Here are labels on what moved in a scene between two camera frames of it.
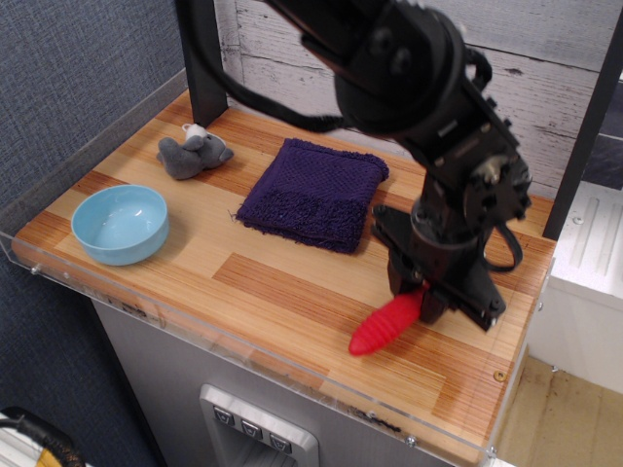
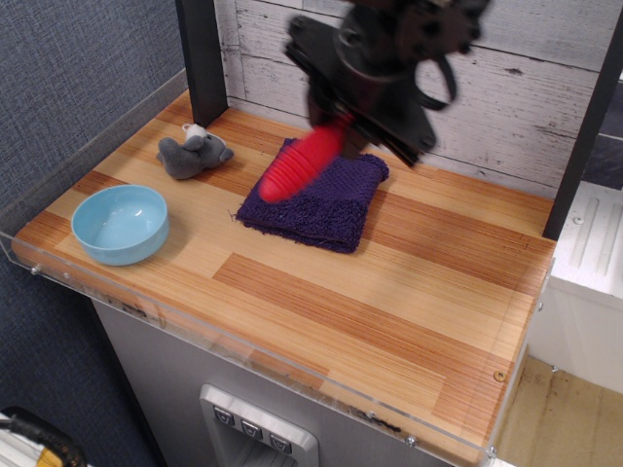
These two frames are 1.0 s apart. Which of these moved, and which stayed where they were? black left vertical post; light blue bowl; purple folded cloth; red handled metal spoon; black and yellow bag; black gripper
Moved: black gripper; red handled metal spoon
Stayed: light blue bowl; purple folded cloth; black and yellow bag; black left vertical post
